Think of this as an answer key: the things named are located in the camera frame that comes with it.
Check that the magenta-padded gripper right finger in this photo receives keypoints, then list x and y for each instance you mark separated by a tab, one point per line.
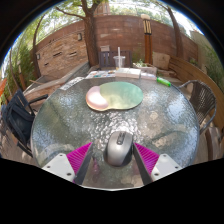
165	165

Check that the clear plastic cup with straw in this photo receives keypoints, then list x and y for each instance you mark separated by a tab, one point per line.
119	61

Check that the small green packet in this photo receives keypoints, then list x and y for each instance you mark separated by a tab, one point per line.
163	81

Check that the pale wall-mounted box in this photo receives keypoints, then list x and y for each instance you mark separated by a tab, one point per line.
105	48

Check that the green mouse pad, pink wrist rest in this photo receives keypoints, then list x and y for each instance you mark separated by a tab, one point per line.
120	96

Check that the dark wall lamp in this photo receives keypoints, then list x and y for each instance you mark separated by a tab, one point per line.
79	36
38	56

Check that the dark wooden slatted chair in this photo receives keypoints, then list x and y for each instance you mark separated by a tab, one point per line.
106	60

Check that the grey and black computer mouse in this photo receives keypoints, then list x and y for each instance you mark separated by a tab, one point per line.
119	150

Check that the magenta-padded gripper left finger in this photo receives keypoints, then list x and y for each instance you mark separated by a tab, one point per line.
60	165

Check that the colourful picture pamphlet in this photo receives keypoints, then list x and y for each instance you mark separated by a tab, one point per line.
100	74

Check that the large forked tree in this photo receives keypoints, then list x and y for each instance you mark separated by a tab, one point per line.
90	40

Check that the black folding armchair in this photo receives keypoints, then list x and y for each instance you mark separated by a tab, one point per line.
16	123

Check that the wooden garden lamp post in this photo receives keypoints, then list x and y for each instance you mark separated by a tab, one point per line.
147	43

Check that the dark wicker metal-framed chair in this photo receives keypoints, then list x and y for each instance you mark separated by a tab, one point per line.
201	100

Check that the slim leaning tree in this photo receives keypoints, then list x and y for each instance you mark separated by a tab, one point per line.
177	36

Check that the white licence plate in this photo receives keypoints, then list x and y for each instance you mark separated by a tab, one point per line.
71	83

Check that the white square planter with plant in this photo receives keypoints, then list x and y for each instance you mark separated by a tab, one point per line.
146	68

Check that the raised stone garden bed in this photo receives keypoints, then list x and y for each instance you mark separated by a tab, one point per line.
66	76

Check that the curved wooden slat bench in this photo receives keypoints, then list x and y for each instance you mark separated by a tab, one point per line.
193	73

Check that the thin pale booklet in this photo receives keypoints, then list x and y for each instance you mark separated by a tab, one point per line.
148	76

